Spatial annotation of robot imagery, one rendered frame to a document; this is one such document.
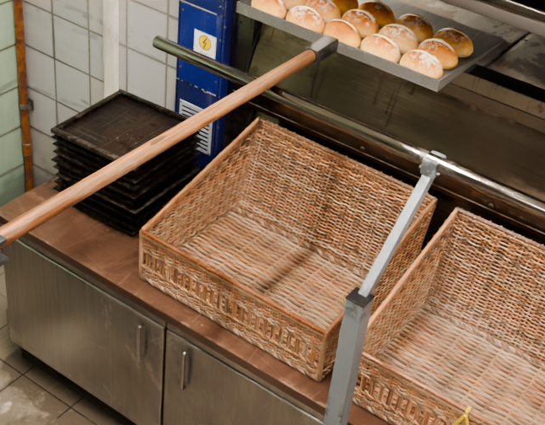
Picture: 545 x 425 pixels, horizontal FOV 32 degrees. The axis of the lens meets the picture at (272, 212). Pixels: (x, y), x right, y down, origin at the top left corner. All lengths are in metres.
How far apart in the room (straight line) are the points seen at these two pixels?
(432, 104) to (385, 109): 0.12
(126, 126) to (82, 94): 0.52
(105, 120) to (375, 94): 0.74
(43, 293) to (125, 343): 0.30
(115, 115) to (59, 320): 0.58
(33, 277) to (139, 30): 0.76
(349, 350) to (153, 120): 0.99
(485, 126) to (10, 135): 1.70
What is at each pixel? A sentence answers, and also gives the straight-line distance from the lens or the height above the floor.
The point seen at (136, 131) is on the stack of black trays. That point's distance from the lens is 2.56.
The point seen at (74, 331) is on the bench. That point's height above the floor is 0.31.
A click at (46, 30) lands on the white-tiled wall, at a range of 3.09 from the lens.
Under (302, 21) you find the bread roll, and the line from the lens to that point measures 2.25.
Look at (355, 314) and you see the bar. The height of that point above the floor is 0.92.
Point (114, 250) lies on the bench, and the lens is 2.50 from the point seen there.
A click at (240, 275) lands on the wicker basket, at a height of 0.59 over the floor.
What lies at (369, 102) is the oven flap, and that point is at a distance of 2.37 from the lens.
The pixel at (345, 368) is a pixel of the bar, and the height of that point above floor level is 0.78.
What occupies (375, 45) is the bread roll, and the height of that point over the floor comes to 1.22.
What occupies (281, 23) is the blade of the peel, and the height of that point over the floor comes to 1.20.
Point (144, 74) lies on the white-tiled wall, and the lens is 2.83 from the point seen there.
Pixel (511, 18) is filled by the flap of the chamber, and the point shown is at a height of 1.40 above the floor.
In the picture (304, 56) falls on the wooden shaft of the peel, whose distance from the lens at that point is 2.10.
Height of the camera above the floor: 2.15
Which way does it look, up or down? 36 degrees down
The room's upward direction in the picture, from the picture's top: 7 degrees clockwise
